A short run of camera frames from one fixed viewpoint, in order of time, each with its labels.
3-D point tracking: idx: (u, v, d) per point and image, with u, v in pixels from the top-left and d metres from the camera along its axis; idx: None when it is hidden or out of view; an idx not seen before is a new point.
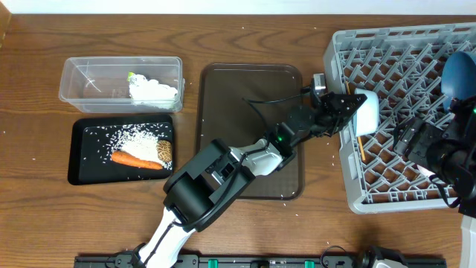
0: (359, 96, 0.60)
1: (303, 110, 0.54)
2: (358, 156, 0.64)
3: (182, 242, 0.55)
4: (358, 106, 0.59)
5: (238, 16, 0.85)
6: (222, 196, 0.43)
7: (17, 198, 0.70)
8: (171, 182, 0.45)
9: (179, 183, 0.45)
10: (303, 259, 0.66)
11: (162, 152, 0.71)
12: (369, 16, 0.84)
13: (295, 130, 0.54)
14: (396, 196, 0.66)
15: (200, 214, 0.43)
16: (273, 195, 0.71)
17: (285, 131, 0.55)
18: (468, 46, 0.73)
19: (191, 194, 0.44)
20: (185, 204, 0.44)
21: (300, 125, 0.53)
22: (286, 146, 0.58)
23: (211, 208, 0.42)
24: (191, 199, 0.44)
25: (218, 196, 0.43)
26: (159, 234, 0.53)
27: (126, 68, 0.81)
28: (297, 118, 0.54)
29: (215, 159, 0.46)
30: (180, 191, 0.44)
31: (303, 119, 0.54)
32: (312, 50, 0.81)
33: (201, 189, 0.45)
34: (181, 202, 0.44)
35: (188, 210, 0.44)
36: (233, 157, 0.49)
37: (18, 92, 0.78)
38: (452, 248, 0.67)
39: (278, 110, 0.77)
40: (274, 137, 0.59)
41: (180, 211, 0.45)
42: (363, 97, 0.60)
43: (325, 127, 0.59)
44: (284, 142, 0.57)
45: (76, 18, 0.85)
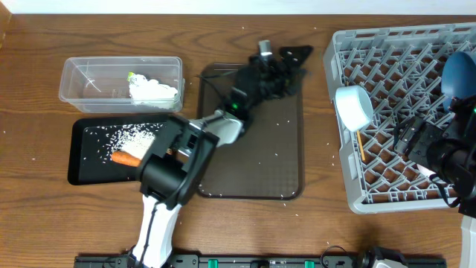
0: (306, 47, 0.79)
1: (248, 74, 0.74)
2: (358, 156, 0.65)
3: (169, 228, 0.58)
4: (303, 57, 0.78)
5: (238, 16, 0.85)
6: (193, 165, 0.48)
7: (17, 198, 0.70)
8: (141, 167, 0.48)
9: (149, 165, 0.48)
10: (303, 259, 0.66)
11: None
12: (369, 16, 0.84)
13: (246, 90, 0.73)
14: (396, 197, 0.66)
15: (176, 187, 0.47)
16: (273, 195, 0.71)
17: (237, 94, 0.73)
18: (468, 46, 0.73)
19: (163, 173, 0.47)
20: (160, 183, 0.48)
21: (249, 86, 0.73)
22: (242, 110, 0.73)
23: (185, 179, 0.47)
24: (165, 177, 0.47)
25: (188, 167, 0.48)
26: (145, 225, 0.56)
27: (126, 69, 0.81)
28: (245, 82, 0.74)
29: (176, 135, 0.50)
30: (152, 173, 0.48)
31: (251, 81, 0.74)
32: (312, 50, 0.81)
33: (171, 164, 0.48)
34: (157, 182, 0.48)
35: (165, 187, 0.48)
36: (193, 127, 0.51)
37: (18, 92, 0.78)
38: (452, 248, 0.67)
39: (277, 110, 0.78)
40: (230, 108, 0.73)
41: (158, 191, 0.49)
42: (309, 48, 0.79)
43: (273, 88, 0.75)
44: (239, 108, 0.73)
45: (76, 18, 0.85)
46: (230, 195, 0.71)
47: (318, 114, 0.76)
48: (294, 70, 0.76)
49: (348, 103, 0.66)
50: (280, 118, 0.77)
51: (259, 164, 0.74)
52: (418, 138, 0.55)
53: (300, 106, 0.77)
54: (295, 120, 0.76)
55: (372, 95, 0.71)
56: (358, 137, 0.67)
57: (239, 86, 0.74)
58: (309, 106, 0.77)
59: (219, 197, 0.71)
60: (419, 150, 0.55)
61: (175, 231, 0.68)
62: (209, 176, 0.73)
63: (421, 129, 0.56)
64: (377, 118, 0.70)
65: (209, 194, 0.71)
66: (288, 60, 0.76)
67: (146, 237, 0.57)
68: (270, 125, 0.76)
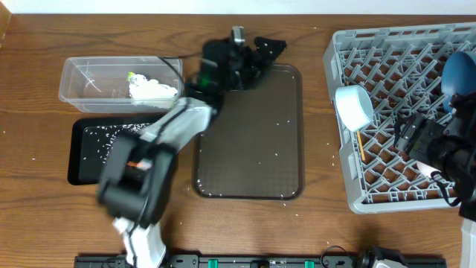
0: (282, 42, 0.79)
1: (216, 47, 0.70)
2: (358, 156, 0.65)
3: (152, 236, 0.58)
4: (277, 50, 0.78)
5: (238, 16, 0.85)
6: (151, 180, 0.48)
7: (17, 198, 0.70)
8: (102, 194, 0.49)
9: (108, 191, 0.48)
10: (303, 259, 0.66)
11: None
12: (369, 16, 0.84)
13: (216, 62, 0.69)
14: (396, 197, 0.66)
15: (139, 204, 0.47)
16: (273, 195, 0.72)
17: (207, 66, 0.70)
18: (468, 46, 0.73)
19: (123, 194, 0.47)
20: (123, 206, 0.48)
21: (216, 58, 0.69)
22: (211, 89, 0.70)
23: (145, 195, 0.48)
24: (126, 199, 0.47)
25: (148, 182, 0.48)
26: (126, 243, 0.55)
27: (126, 68, 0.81)
28: (213, 51, 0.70)
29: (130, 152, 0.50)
30: (112, 198, 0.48)
31: (222, 53, 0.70)
32: (311, 50, 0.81)
33: (131, 184, 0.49)
34: (119, 206, 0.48)
35: (128, 208, 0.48)
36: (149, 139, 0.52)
37: (18, 92, 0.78)
38: (453, 249, 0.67)
39: (277, 109, 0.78)
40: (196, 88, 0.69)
41: (123, 215, 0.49)
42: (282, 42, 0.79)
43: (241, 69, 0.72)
44: (207, 87, 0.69)
45: (76, 18, 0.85)
46: (231, 195, 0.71)
47: (318, 114, 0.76)
48: (269, 62, 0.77)
49: (346, 102, 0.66)
50: (280, 118, 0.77)
51: (259, 163, 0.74)
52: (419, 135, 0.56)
53: (300, 106, 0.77)
54: (295, 121, 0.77)
55: (372, 95, 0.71)
56: (357, 138, 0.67)
57: (207, 57, 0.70)
58: (309, 106, 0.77)
59: (219, 197, 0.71)
60: (421, 146, 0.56)
61: (175, 231, 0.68)
62: (209, 176, 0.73)
63: (422, 126, 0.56)
64: (378, 118, 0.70)
65: (209, 194, 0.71)
66: (262, 50, 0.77)
67: (132, 251, 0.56)
68: (269, 124, 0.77)
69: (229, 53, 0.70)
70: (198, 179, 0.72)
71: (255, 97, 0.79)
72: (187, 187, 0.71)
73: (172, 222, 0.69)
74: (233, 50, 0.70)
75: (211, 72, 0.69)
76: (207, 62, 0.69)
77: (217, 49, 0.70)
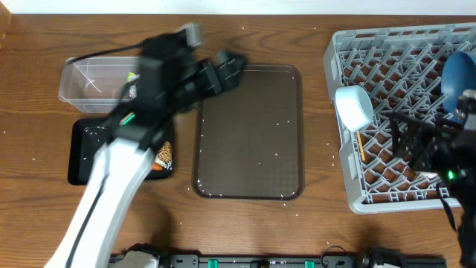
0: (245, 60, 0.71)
1: (160, 46, 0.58)
2: (358, 156, 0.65)
3: None
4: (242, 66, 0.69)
5: (238, 17, 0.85)
6: None
7: (17, 198, 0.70)
8: None
9: None
10: (304, 259, 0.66)
11: (162, 152, 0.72)
12: (370, 16, 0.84)
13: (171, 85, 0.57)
14: (396, 197, 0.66)
15: None
16: (273, 195, 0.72)
17: (147, 68, 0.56)
18: (468, 46, 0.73)
19: None
20: None
21: (152, 56, 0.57)
22: (146, 116, 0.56)
23: None
24: None
25: None
26: None
27: (126, 68, 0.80)
28: (155, 50, 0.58)
29: None
30: None
31: (159, 48, 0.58)
32: (311, 50, 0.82)
33: None
34: None
35: None
36: None
37: (18, 92, 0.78)
38: (454, 248, 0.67)
39: (277, 109, 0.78)
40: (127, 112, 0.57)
41: None
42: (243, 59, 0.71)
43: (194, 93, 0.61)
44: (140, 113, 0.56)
45: (76, 18, 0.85)
46: (231, 194, 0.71)
47: (318, 114, 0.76)
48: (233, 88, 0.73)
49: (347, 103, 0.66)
50: (280, 118, 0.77)
51: (259, 163, 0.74)
52: (422, 148, 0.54)
53: (300, 106, 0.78)
54: (295, 121, 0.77)
55: (372, 95, 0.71)
56: (357, 137, 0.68)
57: (146, 57, 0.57)
58: (309, 106, 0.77)
59: (219, 197, 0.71)
60: (425, 158, 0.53)
61: (175, 231, 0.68)
62: (209, 176, 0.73)
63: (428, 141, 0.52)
64: (378, 118, 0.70)
65: (209, 194, 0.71)
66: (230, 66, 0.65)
67: None
68: (269, 124, 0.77)
69: (165, 52, 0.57)
70: (198, 179, 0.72)
71: (255, 97, 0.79)
72: (187, 187, 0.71)
73: (172, 222, 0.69)
74: (181, 51, 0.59)
75: (150, 73, 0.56)
76: (143, 61, 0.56)
77: (158, 44, 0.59)
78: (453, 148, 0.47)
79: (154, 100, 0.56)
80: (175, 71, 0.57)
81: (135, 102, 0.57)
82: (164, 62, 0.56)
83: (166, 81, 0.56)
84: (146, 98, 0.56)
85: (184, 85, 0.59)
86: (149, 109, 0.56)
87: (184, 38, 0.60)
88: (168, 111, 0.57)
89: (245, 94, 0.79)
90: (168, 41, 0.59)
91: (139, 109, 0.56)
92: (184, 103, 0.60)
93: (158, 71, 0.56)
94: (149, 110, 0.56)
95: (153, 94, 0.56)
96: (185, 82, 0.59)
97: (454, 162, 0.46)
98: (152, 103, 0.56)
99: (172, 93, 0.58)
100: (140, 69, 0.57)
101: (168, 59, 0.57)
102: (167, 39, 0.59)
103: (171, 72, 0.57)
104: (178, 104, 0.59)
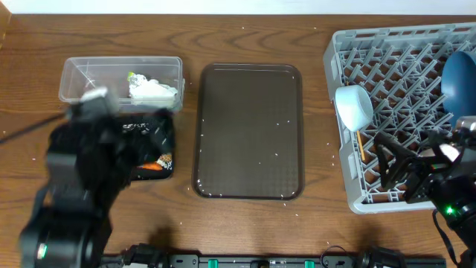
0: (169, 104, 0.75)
1: (71, 141, 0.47)
2: (358, 156, 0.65)
3: None
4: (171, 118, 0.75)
5: (238, 16, 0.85)
6: None
7: (17, 198, 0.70)
8: None
9: None
10: (303, 259, 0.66)
11: (162, 152, 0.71)
12: (370, 16, 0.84)
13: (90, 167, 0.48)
14: (396, 196, 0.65)
15: None
16: (273, 195, 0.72)
17: (61, 167, 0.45)
18: (468, 46, 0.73)
19: None
20: None
21: (68, 147, 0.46)
22: (76, 217, 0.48)
23: None
24: None
25: None
26: None
27: (126, 68, 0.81)
28: (66, 146, 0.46)
29: None
30: None
31: (74, 134, 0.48)
32: (311, 50, 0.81)
33: None
34: None
35: None
36: None
37: (18, 93, 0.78)
38: (454, 248, 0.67)
39: (277, 110, 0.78)
40: (48, 227, 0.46)
41: None
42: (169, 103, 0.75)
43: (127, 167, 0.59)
44: (62, 225, 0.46)
45: (76, 18, 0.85)
46: (230, 194, 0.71)
47: (318, 114, 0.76)
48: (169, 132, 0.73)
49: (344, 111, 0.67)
50: (280, 118, 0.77)
51: (259, 163, 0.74)
52: (416, 182, 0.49)
53: (300, 106, 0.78)
54: (295, 121, 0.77)
55: (372, 95, 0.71)
56: (357, 137, 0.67)
57: (61, 150, 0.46)
58: (309, 106, 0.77)
59: (219, 197, 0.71)
60: (419, 190, 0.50)
61: (175, 231, 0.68)
62: (209, 176, 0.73)
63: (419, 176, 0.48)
64: (377, 118, 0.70)
65: (209, 194, 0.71)
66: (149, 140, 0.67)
67: None
68: (270, 124, 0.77)
69: (82, 141, 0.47)
70: (198, 179, 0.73)
71: (254, 98, 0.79)
72: (187, 187, 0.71)
73: (172, 222, 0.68)
74: (105, 132, 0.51)
75: (69, 172, 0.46)
76: (56, 158, 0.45)
77: (71, 130, 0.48)
78: (451, 181, 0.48)
79: (80, 199, 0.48)
80: (94, 161, 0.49)
81: (56, 202, 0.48)
82: (84, 155, 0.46)
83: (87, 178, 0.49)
84: (69, 199, 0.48)
85: (116, 158, 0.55)
86: (76, 207, 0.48)
87: (91, 103, 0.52)
88: (97, 210, 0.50)
89: (245, 94, 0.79)
90: (77, 129, 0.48)
91: (65, 209, 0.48)
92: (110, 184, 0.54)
93: (79, 167, 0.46)
94: (76, 215, 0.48)
95: (74, 193, 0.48)
96: (117, 154, 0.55)
97: (455, 197, 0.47)
98: (77, 202, 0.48)
99: (95, 196, 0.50)
100: (51, 168, 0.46)
101: (82, 152, 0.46)
102: (81, 122, 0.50)
103: (93, 161, 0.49)
104: (107, 187, 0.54)
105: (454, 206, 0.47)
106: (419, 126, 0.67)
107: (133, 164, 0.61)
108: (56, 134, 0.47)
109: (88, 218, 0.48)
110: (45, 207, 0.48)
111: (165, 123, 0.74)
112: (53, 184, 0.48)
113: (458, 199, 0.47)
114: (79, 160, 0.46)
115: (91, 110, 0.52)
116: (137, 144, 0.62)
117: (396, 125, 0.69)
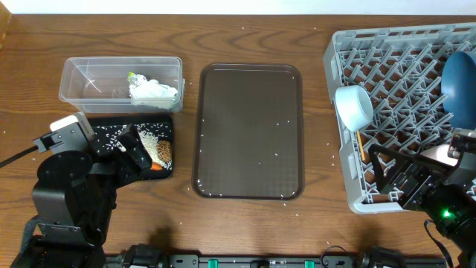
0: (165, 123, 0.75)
1: (54, 173, 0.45)
2: (358, 156, 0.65)
3: None
4: (166, 133, 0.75)
5: (238, 17, 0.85)
6: None
7: (18, 198, 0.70)
8: None
9: None
10: (304, 259, 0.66)
11: (162, 152, 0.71)
12: (370, 16, 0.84)
13: (79, 197, 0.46)
14: (397, 196, 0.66)
15: None
16: (274, 195, 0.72)
17: (47, 199, 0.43)
18: (468, 46, 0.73)
19: None
20: None
21: (57, 184, 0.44)
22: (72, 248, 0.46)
23: None
24: None
25: None
26: None
27: (126, 69, 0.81)
28: (53, 179, 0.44)
29: None
30: None
31: (65, 168, 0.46)
32: (311, 50, 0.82)
33: None
34: None
35: None
36: None
37: (18, 93, 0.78)
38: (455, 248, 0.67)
39: (277, 110, 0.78)
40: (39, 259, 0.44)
41: None
42: (163, 123, 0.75)
43: (109, 188, 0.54)
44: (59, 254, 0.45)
45: (76, 18, 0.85)
46: (231, 194, 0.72)
47: (318, 114, 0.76)
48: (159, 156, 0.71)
49: (345, 109, 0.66)
50: (280, 118, 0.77)
51: (260, 164, 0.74)
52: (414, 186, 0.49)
53: (300, 106, 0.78)
54: (295, 121, 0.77)
55: (372, 95, 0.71)
56: (358, 137, 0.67)
57: (47, 185, 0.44)
58: (309, 106, 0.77)
59: (219, 197, 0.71)
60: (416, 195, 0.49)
61: (175, 231, 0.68)
62: (209, 176, 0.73)
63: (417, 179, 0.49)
64: (377, 118, 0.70)
65: (209, 194, 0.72)
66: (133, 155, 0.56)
67: None
68: (270, 124, 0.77)
69: (72, 176, 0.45)
70: (198, 179, 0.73)
71: (255, 98, 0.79)
72: (187, 187, 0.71)
73: (172, 222, 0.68)
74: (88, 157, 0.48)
75: (59, 208, 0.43)
76: (45, 193, 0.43)
77: (62, 164, 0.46)
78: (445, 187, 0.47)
79: (72, 232, 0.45)
80: (85, 193, 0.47)
81: (47, 237, 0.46)
82: (70, 188, 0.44)
83: (79, 211, 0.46)
84: (58, 233, 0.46)
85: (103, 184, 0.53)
86: (68, 240, 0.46)
87: (65, 138, 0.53)
88: (92, 240, 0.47)
89: (245, 94, 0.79)
90: (69, 164, 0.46)
91: (57, 243, 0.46)
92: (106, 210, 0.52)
93: (69, 201, 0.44)
94: (72, 247, 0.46)
95: (64, 228, 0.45)
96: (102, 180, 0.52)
97: (451, 201, 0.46)
98: (68, 235, 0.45)
99: (89, 226, 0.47)
100: (38, 203, 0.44)
101: (72, 186, 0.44)
102: (72, 156, 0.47)
103: (84, 193, 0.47)
104: (98, 217, 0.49)
105: (451, 209, 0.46)
106: (419, 126, 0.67)
107: (121, 184, 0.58)
108: (45, 169, 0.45)
109: (82, 249, 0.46)
110: (34, 241, 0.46)
111: (163, 126, 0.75)
112: (42, 221, 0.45)
113: (455, 203, 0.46)
114: (68, 193, 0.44)
115: (65, 141, 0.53)
116: (123, 163, 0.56)
117: (396, 125, 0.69)
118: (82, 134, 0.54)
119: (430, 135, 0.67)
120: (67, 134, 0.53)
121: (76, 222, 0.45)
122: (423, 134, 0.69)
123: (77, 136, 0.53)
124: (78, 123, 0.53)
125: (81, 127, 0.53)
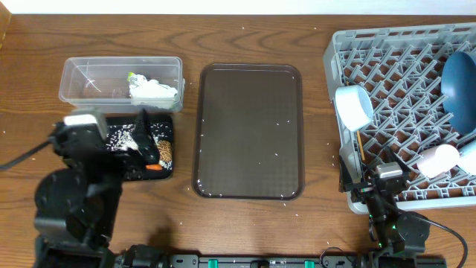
0: (166, 122, 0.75)
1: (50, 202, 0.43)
2: (358, 156, 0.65)
3: None
4: (166, 133, 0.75)
5: (237, 17, 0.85)
6: None
7: (18, 198, 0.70)
8: None
9: None
10: (303, 259, 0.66)
11: (162, 152, 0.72)
12: (370, 15, 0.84)
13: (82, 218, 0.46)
14: (422, 195, 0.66)
15: None
16: (274, 195, 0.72)
17: (49, 229, 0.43)
18: (468, 46, 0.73)
19: None
20: None
21: (56, 213, 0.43)
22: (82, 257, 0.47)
23: None
24: None
25: None
26: None
27: (126, 69, 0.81)
28: (52, 208, 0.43)
29: None
30: None
31: (61, 194, 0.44)
32: (311, 49, 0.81)
33: None
34: None
35: None
36: None
37: (18, 93, 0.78)
38: (455, 248, 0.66)
39: (277, 109, 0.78)
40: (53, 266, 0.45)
41: None
42: (164, 123, 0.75)
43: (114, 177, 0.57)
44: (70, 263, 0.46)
45: (75, 18, 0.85)
46: (230, 194, 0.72)
47: (318, 114, 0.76)
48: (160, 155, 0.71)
49: (346, 105, 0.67)
50: (280, 118, 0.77)
51: (259, 163, 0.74)
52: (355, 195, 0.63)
53: (300, 106, 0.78)
54: (295, 121, 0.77)
55: (372, 95, 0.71)
56: (357, 136, 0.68)
57: (48, 215, 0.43)
58: (309, 106, 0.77)
59: (219, 197, 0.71)
60: (358, 199, 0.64)
61: (175, 231, 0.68)
62: (209, 176, 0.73)
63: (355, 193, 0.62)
64: (377, 118, 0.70)
65: (209, 194, 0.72)
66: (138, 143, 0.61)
67: None
68: (269, 124, 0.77)
69: (70, 204, 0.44)
70: (198, 179, 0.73)
71: (254, 98, 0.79)
72: (187, 187, 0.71)
73: (171, 222, 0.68)
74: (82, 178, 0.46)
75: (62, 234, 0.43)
76: (47, 224, 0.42)
77: (56, 190, 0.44)
78: (375, 200, 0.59)
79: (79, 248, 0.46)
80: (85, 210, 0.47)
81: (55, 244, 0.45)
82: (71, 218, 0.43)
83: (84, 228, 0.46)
84: (67, 246, 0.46)
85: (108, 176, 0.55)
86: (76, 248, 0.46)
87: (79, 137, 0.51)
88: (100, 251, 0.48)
89: (245, 94, 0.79)
90: (64, 190, 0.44)
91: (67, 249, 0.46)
92: (104, 216, 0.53)
93: (71, 228, 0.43)
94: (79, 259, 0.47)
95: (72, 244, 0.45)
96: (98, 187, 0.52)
97: (381, 211, 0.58)
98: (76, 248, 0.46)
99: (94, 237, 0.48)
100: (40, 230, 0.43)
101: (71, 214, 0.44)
102: (67, 179, 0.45)
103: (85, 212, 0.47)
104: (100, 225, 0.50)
105: (378, 217, 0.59)
106: (419, 126, 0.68)
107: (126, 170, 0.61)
108: (40, 196, 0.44)
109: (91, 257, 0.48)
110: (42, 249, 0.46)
111: (163, 126, 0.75)
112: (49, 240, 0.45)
113: (384, 214, 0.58)
114: (70, 222, 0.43)
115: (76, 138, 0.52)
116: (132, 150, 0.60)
117: (396, 124, 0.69)
118: (97, 135, 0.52)
119: (430, 135, 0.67)
120: (82, 132, 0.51)
121: (82, 240, 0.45)
122: (423, 134, 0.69)
123: (93, 136, 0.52)
124: (97, 124, 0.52)
125: (97, 129, 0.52)
